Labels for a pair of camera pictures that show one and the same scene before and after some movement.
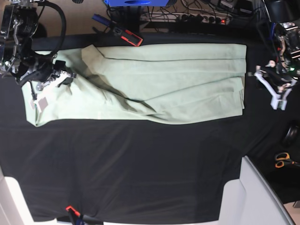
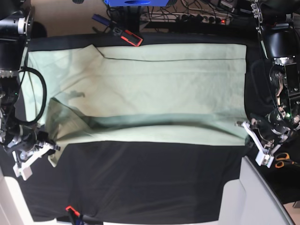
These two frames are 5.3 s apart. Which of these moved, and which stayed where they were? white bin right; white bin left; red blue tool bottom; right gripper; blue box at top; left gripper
Moved: left gripper; right gripper
Stayed: blue box at top; red blue tool bottom; white bin left; white bin right
